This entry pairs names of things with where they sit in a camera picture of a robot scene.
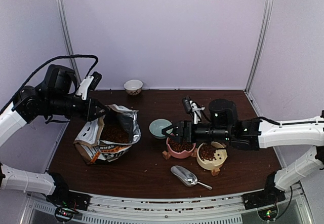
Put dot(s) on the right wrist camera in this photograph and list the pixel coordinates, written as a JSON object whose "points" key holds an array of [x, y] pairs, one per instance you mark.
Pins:
{"points": [[193, 109]]}

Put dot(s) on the teal ribbed ceramic bowl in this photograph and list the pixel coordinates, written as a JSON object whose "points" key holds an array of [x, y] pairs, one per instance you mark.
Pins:
{"points": [[156, 127]]}

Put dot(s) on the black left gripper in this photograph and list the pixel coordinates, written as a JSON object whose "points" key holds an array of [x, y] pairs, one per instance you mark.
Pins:
{"points": [[91, 103]]}

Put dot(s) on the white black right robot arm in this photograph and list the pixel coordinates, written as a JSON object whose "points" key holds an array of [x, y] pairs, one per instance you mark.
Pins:
{"points": [[253, 135]]}

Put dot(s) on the dog food bag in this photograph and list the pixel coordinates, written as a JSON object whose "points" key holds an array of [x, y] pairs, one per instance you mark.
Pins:
{"points": [[93, 150]]}

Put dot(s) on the cream yellow pet bowl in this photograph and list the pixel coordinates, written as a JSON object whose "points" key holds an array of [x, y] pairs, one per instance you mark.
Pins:
{"points": [[211, 156]]}

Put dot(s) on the white ceramic patterned bowl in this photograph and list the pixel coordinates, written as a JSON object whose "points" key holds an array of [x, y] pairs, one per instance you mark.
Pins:
{"points": [[133, 87]]}

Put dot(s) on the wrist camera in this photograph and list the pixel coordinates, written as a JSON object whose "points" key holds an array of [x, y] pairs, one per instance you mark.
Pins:
{"points": [[89, 83], [193, 109]]}

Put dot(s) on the brown dog kibble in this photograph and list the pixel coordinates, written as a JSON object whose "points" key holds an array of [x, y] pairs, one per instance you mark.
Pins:
{"points": [[114, 133]]}

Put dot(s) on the metal front base rail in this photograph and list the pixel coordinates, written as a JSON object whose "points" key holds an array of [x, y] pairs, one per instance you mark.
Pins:
{"points": [[218, 209]]}

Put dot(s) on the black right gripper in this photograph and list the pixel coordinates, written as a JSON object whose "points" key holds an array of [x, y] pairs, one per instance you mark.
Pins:
{"points": [[181, 126]]}

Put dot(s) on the right aluminium frame post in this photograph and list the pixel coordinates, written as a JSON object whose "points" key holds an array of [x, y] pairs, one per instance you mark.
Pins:
{"points": [[268, 7]]}

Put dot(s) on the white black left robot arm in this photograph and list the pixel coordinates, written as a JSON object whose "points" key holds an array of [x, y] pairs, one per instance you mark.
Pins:
{"points": [[58, 94]]}

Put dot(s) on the aluminium corner frame post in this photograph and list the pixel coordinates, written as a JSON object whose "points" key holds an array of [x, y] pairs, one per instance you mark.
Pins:
{"points": [[64, 26]]}

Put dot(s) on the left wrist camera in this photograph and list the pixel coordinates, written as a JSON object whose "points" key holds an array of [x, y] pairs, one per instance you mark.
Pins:
{"points": [[89, 83]]}

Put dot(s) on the pink pet bowl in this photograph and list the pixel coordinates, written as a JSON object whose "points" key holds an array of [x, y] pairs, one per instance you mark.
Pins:
{"points": [[180, 150]]}

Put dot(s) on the wooden pet bowl stand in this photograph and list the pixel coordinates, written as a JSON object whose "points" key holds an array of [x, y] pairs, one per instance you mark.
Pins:
{"points": [[215, 172]]}

